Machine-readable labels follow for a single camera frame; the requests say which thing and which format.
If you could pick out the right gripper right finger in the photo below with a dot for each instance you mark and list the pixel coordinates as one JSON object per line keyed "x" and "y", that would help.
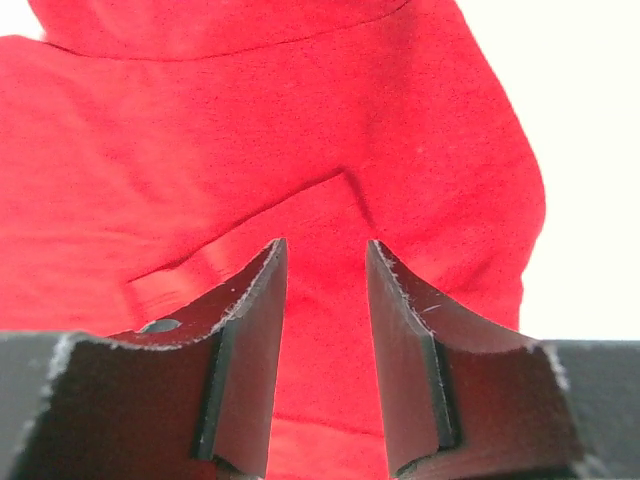
{"x": 465, "y": 398}

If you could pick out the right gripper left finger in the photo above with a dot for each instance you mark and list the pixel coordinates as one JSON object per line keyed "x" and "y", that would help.
{"x": 190, "y": 396}

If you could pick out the red t shirt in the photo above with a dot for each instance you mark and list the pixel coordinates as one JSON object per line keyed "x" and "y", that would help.
{"x": 150, "y": 148}

